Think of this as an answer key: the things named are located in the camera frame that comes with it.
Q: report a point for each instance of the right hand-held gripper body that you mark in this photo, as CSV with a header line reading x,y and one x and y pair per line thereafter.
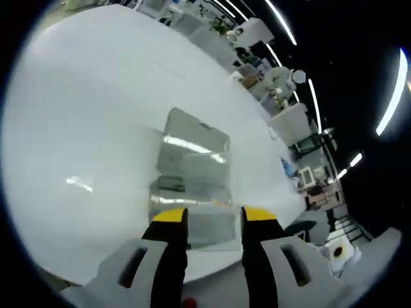
x,y
348,258

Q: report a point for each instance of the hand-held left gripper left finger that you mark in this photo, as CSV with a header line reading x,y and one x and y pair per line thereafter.
x,y
167,250

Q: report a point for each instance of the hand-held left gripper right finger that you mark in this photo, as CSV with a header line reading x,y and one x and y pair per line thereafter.
x,y
260,231

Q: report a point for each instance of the grey transparent guide fixture box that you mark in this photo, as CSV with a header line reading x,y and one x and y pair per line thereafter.
x,y
192,141

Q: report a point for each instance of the blue packet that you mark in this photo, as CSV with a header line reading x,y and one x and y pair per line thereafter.
x,y
286,167

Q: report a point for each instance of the crumpled white tissue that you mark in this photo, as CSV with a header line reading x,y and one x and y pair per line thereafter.
x,y
273,133

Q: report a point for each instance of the white partition panel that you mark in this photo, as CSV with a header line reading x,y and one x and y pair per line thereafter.
x,y
289,123

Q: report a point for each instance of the green potted plant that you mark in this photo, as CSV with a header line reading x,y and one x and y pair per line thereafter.
x,y
221,27

